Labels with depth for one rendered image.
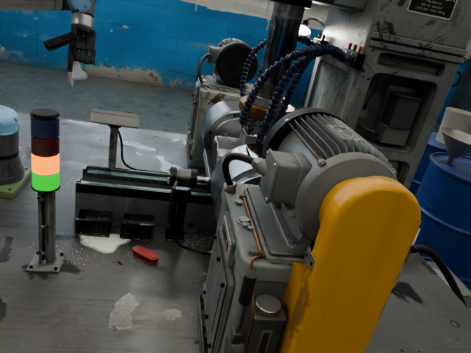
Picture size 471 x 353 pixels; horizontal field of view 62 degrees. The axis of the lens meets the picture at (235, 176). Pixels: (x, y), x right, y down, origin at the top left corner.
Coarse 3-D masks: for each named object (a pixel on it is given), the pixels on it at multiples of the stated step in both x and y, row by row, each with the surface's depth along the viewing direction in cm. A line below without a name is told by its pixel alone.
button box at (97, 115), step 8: (96, 112) 142; (104, 112) 142; (112, 112) 143; (120, 112) 143; (96, 120) 142; (104, 120) 142; (112, 120) 143; (120, 120) 143; (128, 120) 144; (136, 120) 144; (136, 128) 150
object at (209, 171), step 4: (204, 148) 139; (208, 148) 139; (204, 152) 137; (208, 152) 136; (204, 156) 136; (208, 156) 133; (204, 160) 135; (208, 160) 129; (208, 164) 127; (212, 164) 128; (208, 168) 124; (212, 168) 124; (208, 172) 121; (208, 176) 119; (208, 180) 118; (208, 184) 118
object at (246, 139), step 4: (244, 128) 131; (256, 128) 133; (240, 132) 132; (244, 132) 127; (248, 132) 133; (252, 132) 134; (256, 132) 134; (240, 136) 131; (244, 136) 126; (248, 136) 124; (252, 136) 124; (256, 136) 128; (244, 140) 125; (248, 140) 124; (252, 140) 124; (264, 140) 125; (244, 144) 125
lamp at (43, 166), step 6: (36, 156) 89; (54, 156) 91; (36, 162) 90; (42, 162) 90; (48, 162) 90; (54, 162) 91; (36, 168) 90; (42, 168) 90; (48, 168) 91; (54, 168) 92; (42, 174) 91; (48, 174) 91
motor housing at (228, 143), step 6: (222, 138) 128; (228, 138) 129; (234, 138) 130; (216, 144) 135; (222, 144) 125; (228, 144) 125; (234, 144) 127; (240, 144) 127; (216, 150) 137; (228, 150) 126; (216, 156) 139; (216, 162) 139
